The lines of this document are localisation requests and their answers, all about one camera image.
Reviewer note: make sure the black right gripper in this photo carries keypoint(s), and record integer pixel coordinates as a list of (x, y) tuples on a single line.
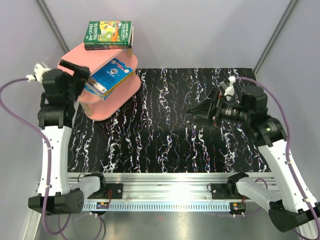
[(202, 109)]

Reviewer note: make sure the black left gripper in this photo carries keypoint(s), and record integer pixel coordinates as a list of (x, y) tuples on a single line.
[(83, 72)]

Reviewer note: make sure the blue 26-storey treehouse book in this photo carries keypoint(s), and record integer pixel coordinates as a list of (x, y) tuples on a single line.
[(87, 88)]

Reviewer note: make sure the blue back-cover book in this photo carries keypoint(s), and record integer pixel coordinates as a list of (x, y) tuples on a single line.
[(107, 78)]

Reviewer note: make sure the dark Tale of Two Cities book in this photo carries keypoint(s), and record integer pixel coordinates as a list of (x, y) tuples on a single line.
[(107, 46)]

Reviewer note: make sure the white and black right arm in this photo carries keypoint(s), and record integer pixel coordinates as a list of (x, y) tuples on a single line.
[(287, 209)]

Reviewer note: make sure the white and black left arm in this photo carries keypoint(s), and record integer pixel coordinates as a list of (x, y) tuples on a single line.
[(55, 196)]

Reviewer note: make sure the pink three-tier shelf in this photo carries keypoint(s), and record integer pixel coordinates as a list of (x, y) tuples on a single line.
[(95, 108)]

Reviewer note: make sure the right small circuit board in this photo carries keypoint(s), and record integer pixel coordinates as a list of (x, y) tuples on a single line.
[(238, 206)]

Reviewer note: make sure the small circuit board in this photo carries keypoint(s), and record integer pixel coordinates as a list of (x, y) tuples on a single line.
[(238, 206), (102, 205)]

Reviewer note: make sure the left small circuit board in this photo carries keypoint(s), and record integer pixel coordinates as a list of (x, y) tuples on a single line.
[(102, 205)]

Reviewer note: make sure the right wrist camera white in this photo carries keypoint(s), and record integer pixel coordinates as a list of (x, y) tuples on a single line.
[(227, 87)]

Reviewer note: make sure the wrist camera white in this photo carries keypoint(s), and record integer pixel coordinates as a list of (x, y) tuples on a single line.
[(227, 87), (39, 70)]

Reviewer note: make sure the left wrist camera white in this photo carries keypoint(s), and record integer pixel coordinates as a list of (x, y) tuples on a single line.
[(39, 70)]

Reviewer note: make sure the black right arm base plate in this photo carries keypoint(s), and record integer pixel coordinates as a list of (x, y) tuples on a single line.
[(219, 191)]

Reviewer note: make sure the aluminium mounting rail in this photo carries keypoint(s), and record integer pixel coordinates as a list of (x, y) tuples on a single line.
[(165, 192)]

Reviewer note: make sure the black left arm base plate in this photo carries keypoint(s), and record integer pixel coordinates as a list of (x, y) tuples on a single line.
[(114, 190)]

